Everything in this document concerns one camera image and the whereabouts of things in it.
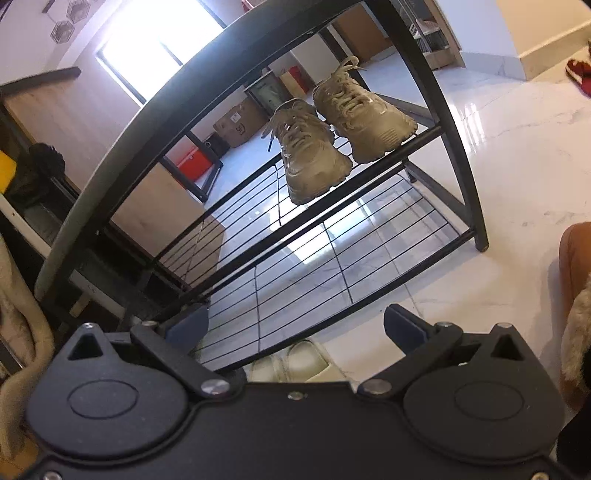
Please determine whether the hexagon wire wall decoration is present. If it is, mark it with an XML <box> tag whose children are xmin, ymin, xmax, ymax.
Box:
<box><xmin>50</xmin><ymin>20</ymin><xmax>77</xmax><ymax>45</ymax></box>
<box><xmin>66</xmin><ymin>0</ymin><xmax>94</xmax><ymax>22</ymax></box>

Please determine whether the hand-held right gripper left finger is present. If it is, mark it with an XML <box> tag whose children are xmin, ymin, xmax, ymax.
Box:
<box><xmin>57</xmin><ymin>304</ymin><xmax>232</xmax><ymax>400</ymax></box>

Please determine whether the brown fur-lined slipper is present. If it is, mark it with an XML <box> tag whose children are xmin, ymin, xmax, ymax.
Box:
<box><xmin>556</xmin><ymin>222</ymin><xmax>591</xmax><ymax>411</ymax></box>

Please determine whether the red slipper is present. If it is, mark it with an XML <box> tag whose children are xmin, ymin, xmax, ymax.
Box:
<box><xmin>564</xmin><ymin>58</ymin><xmax>591</xmax><ymax>96</ymax></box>

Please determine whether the black metal shoe rack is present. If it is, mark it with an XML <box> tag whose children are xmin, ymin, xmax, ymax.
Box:
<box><xmin>34</xmin><ymin>0</ymin><xmax>490</xmax><ymax>376</ymax></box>

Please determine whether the beige blanket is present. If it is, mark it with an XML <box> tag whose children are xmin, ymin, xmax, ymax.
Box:
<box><xmin>0</xmin><ymin>231</ymin><xmax>57</xmax><ymax>457</ymax></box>

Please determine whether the large wooden desk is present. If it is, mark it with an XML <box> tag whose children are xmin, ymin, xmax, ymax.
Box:
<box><xmin>0</xmin><ymin>67</ymin><xmax>227</xmax><ymax>296</ymax></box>

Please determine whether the yellow item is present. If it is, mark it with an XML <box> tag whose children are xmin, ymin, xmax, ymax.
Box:
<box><xmin>0</xmin><ymin>152</ymin><xmax>14</xmax><ymax>195</ymax></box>

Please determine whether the window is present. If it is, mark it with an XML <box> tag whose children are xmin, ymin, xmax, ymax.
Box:
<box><xmin>95</xmin><ymin>0</ymin><xmax>223</xmax><ymax>108</ymax></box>

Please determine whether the white chunky sneaker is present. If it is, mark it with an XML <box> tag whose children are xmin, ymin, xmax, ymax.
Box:
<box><xmin>261</xmin><ymin>98</ymin><xmax>354</xmax><ymax>206</ymax></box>
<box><xmin>313</xmin><ymin>56</ymin><xmax>419</xmax><ymax>164</ymax></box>

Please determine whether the cardboard box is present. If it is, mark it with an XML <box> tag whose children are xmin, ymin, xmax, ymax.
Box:
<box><xmin>212</xmin><ymin>99</ymin><xmax>273</xmax><ymax>148</ymax></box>

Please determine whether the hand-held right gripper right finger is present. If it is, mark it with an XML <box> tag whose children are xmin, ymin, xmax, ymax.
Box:
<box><xmin>357</xmin><ymin>303</ymin><xmax>542</xmax><ymax>400</ymax></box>

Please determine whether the white shelf with baskets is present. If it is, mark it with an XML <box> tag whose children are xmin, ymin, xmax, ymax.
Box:
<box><xmin>397</xmin><ymin>0</ymin><xmax>462</xmax><ymax>70</ymax></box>

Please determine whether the red and tan box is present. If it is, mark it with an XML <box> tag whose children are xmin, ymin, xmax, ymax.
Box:
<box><xmin>281</xmin><ymin>66</ymin><xmax>308</xmax><ymax>99</ymax></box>

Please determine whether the framed picture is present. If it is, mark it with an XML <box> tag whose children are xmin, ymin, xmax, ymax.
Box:
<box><xmin>245</xmin><ymin>76</ymin><xmax>294</xmax><ymax>114</ymax></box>

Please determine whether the black fuzzy item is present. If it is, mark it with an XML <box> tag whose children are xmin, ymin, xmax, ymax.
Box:
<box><xmin>11</xmin><ymin>142</ymin><xmax>65</xmax><ymax>195</ymax></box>

